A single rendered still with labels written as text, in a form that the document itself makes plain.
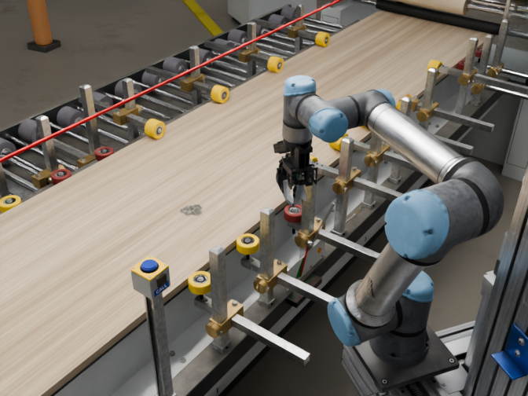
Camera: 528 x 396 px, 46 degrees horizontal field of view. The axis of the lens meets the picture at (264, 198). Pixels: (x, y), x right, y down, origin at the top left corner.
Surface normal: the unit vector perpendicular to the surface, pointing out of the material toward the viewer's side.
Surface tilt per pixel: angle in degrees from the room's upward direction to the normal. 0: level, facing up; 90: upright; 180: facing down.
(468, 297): 0
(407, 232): 83
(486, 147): 90
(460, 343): 0
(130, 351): 90
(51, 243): 0
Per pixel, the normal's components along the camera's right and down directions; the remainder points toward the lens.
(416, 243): -0.85, 0.18
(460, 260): 0.01, -0.82
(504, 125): -0.59, 0.45
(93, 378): 0.81, 0.34
